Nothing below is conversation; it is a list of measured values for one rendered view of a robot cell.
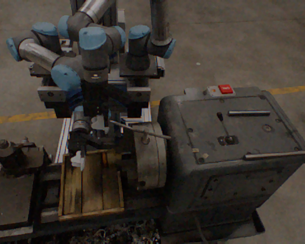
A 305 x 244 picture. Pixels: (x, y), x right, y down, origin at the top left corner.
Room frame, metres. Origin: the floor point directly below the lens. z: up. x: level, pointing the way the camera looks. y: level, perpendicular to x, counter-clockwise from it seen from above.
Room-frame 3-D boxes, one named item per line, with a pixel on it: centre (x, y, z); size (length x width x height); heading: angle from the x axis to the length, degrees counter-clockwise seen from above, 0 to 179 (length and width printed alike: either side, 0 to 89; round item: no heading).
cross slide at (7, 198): (0.52, 0.61, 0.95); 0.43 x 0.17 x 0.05; 15
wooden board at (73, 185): (0.60, 0.28, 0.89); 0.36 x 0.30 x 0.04; 15
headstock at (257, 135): (0.79, -0.36, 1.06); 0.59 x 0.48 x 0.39; 105
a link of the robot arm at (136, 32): (1.26, 0.12, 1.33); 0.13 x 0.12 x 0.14; 72
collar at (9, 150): (0.59, 0.63, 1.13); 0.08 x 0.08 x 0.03
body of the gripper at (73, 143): (0.69, 0.34, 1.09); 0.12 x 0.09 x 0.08; 13
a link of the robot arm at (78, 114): (0.84, 0.37, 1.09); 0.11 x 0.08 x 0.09; 13
